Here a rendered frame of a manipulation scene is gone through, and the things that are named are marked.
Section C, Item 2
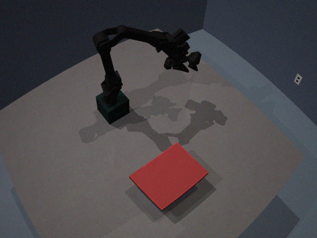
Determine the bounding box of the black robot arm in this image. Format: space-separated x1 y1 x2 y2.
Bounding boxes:
92 25 190 108

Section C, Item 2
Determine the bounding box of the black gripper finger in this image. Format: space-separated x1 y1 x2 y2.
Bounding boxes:
173 63 189 73
188 64 198 71

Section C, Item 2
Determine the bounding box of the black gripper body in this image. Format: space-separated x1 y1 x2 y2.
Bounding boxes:
164 46 201 70

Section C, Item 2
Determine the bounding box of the red square panel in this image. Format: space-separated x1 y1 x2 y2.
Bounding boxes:
129 142 209 211

